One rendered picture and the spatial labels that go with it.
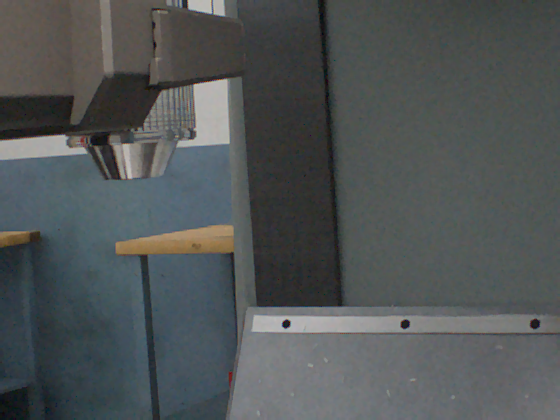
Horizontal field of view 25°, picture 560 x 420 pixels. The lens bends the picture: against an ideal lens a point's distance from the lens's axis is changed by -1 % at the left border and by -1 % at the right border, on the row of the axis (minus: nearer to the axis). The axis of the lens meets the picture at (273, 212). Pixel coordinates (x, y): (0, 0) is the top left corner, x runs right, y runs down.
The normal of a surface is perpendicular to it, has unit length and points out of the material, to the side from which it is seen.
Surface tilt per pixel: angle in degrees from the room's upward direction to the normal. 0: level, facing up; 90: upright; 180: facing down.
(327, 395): 64
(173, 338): 90
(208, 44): 90
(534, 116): 90
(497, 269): 90
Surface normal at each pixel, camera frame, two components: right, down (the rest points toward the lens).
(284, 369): -0.44, -0.37
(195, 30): 0.71, 0.00
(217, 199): -0.45, 0.07
